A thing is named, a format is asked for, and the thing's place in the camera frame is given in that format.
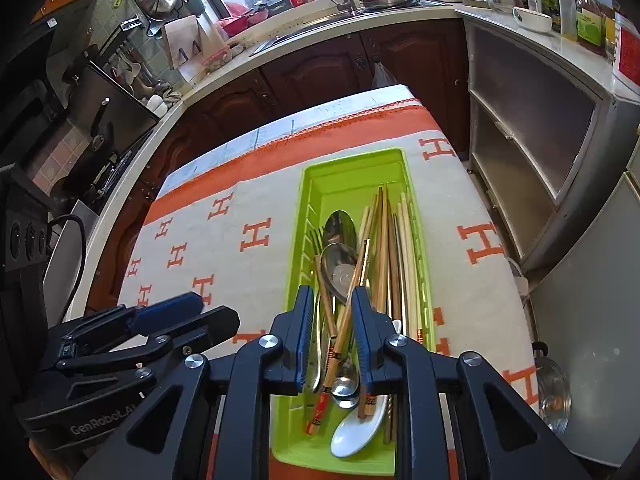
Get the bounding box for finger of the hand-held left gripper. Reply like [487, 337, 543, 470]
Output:
[60, 306, 241, 379]
[47, 292, 204, 357]

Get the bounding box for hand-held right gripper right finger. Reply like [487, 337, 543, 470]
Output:
[351, 286, 593, 480]

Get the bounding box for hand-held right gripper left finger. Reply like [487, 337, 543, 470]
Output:
[75, 285, 317, 480]

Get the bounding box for metal spoons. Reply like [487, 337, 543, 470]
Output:
[322, 237, 373, 395]

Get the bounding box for small metal spoon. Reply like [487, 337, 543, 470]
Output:
[331, 365, 360, 408]

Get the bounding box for large metal spoon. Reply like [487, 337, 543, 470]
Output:
[322, 210, 358, 248]
[320, 242, 361, 306]

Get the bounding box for pile of mixed chopsticks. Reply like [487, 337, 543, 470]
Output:
[306, 186, 426, 436]

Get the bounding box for white ceramic soup spoon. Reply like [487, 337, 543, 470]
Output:
[330, 319, 403, 458]

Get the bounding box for green plastic utensil tray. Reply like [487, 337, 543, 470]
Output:
[270, 147, 436, 478]

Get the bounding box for hanging kitchen utensils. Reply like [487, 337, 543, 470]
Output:
[107, 40, 166, 91]

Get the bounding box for orange and beige printed blanket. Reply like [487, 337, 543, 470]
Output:
[116, 105, 543, 480]

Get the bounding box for stainless steel panel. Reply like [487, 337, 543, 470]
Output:
[42, 200, 101, 326]

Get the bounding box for gas stove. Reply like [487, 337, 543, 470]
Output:
[50, 130, 156, 201]

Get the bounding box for black power strip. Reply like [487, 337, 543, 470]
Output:
[2, 205, 53, 273]

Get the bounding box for light patterned tablecloth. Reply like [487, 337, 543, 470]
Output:
[159, 84, 421, 196]

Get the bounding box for glass pot lid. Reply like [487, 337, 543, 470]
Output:
[532, 342, 573, 436]

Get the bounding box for white ceramic dishes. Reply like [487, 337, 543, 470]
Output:
[145, 85, 183, 116]

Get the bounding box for black range hood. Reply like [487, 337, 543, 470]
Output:
[62, 60, 161, 161]

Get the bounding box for pink lidded container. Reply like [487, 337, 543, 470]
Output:
[202, 45, 233, 76]

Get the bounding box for hanging white plastic bag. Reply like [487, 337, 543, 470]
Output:
[371, 57, 398, 90]

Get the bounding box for white cutting board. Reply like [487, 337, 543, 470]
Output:
[161, 14, 228, 81]

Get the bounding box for silver storage cabinet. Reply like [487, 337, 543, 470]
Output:
[460, 7, 640, 273]

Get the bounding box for red bowl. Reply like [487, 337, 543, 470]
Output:
[215, 12, 251, 36]

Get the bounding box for steel sink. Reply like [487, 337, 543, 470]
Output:
[247, 7, 361, 56]

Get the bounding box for white ceramic bowl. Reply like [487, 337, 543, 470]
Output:
[512, 6, 553, 35]

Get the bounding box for clear plastic bottle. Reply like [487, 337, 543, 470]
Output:
[557, 0, 581, 41]

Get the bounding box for green label bottle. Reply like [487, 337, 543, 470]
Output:
[575, 0, 608, 56]

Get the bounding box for red label white canister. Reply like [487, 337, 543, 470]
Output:
[612, 12, 640, 93]

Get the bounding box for yellow bottle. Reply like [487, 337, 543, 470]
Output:
[602, 2, 621, 63]

